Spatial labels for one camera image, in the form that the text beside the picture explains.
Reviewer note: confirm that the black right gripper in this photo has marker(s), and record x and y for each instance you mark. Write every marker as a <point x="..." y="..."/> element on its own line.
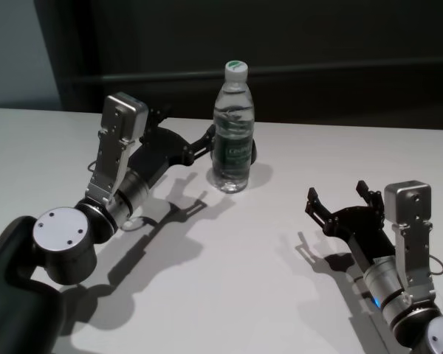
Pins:
<point x="362" y="225"/>

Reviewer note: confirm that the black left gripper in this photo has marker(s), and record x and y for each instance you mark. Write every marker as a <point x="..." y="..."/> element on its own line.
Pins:
<point x="158" y="151"/>

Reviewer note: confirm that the clear water bottle green label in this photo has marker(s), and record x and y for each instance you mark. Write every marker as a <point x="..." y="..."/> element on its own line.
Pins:
<point x="233" y="110"/>

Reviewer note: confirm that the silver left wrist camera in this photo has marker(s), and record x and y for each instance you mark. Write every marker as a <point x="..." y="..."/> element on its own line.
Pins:
<point x="122" y="114"/>

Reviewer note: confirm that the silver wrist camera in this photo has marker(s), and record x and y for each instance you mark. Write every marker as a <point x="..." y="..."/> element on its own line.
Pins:
<point x="408" y="201"/>
<point x="122" y="114"/>

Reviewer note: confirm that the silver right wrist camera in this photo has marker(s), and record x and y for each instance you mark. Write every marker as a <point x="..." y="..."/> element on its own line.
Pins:
<point x="408" y="201"/>

